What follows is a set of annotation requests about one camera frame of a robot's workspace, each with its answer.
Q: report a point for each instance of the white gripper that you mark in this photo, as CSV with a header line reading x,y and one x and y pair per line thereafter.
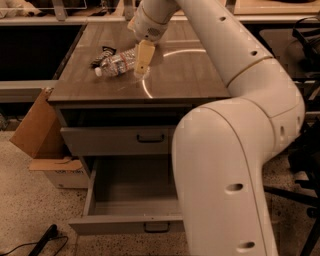
x,y
149,30

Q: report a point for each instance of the clear plastic water bottle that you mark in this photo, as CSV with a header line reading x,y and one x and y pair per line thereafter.
x,y
117,64

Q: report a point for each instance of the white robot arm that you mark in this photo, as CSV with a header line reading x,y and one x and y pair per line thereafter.
x,y
219,148

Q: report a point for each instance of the grey drawer cabinet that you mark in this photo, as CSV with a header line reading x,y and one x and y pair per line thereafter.
x,y
181,77

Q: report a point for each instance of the closed top drawer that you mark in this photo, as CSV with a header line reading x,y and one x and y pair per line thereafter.
x,y
116,141

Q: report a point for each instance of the open middle drawer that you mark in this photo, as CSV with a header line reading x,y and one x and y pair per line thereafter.
x,y
130,194

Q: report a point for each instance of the brown cardboard box flap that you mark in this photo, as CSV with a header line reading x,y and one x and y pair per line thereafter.
x,y
38,135

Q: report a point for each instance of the white cardboard box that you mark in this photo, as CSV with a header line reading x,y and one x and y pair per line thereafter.
x,y
62,173

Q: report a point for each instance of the black side table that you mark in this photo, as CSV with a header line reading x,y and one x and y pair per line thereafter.
x,y
296,46

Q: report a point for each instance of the black office chair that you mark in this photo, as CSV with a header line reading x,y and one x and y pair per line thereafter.
x,y
305,156

